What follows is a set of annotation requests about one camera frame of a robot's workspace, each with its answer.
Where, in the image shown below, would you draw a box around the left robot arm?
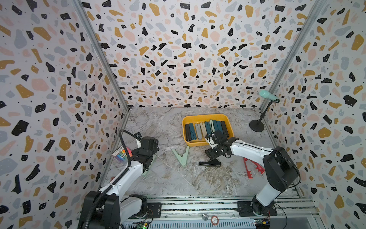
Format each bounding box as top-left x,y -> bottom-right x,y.
78,136 -> 159,229

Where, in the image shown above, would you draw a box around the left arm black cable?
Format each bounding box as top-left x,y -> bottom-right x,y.
81,129 -> 142,229

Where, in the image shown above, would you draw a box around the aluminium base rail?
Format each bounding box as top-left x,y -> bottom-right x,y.
121,195 -> 325,229

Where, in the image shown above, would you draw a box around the red pruning pliers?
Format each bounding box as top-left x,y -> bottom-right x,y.
243,158 -> 265,179

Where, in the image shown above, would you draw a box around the grey pliers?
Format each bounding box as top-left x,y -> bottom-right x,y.
195,123 -> 203,140

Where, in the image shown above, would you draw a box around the beige pliers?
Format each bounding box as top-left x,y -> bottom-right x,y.
200,122 -> 207,138

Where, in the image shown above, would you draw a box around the highlighter pen pack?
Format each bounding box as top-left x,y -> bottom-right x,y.
112,146 -> 128,164

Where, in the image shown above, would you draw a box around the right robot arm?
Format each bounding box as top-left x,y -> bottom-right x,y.
205,131 -> 300,216

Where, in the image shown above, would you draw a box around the yellow storage box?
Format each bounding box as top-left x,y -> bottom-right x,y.
182,114 -> 234,147

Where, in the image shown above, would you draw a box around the pale green pliers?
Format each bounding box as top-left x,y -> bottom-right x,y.
142,156 -> 156,176

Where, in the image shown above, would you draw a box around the light green pliers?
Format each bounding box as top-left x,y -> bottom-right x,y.
172,146 -> 190,167
209,120 -> 215,133

